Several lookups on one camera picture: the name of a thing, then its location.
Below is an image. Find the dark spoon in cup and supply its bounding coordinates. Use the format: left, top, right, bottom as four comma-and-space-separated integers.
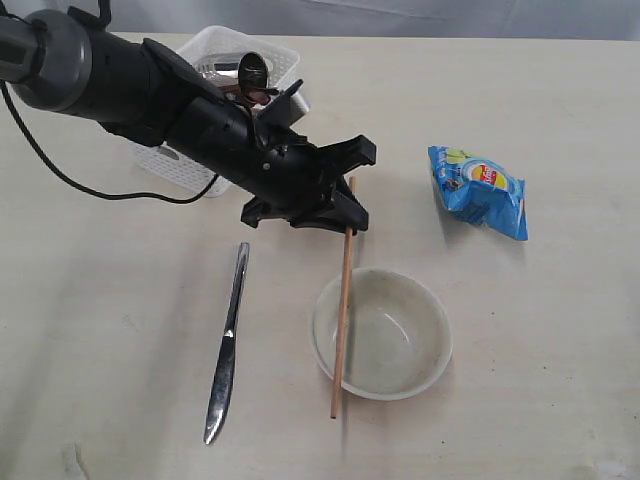
239, 87, 281, 108

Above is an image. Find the shiny metal cup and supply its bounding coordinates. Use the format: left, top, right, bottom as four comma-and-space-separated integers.
194, 51, 269, 99

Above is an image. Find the floral ceramic bowl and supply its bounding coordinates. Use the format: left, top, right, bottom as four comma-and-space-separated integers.
342, 267, 453, 401

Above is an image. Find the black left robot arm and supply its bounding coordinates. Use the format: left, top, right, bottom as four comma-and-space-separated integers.
1, 2, 376, 232

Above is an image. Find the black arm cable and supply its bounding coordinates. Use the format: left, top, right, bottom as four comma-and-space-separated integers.
0, 79, 221, 205

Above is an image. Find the stainless steel table knife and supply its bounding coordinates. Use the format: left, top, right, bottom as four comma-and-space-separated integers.
203, 242, 250, 446

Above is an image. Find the blue snack chip bag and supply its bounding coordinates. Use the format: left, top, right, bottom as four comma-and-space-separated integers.
427, 146, 528, 241

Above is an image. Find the brown wooden chopstick front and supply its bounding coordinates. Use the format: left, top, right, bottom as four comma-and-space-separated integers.
329, 176, 358, 420

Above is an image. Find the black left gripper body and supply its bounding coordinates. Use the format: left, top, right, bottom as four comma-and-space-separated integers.
214, 143, 332, 228

